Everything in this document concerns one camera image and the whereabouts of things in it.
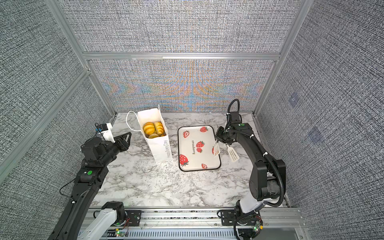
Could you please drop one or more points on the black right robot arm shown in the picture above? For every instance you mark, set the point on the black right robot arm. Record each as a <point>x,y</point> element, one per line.
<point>267,182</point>

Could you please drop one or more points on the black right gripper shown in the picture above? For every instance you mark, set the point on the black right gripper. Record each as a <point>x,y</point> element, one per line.
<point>218,135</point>

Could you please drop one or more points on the long striped croissant bread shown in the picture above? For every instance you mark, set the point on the long striped croissant bread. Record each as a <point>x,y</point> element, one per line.
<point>159,128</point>

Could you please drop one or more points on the aluminium cage frame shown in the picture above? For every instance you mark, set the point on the aluminium cage frame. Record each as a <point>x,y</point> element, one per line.
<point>67,65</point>

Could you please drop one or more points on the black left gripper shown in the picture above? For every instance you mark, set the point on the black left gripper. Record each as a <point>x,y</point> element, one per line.
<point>120,141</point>

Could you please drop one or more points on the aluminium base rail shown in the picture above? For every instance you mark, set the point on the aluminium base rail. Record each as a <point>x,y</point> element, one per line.
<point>207,223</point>

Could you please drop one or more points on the white strawberry tray black rim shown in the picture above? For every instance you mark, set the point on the white strawberry tray black rim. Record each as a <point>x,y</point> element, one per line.
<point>196,149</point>

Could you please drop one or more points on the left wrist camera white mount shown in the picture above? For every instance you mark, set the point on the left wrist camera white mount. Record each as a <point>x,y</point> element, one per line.
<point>104,131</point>

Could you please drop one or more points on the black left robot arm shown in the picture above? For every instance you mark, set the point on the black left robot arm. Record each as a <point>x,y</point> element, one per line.
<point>98,154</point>

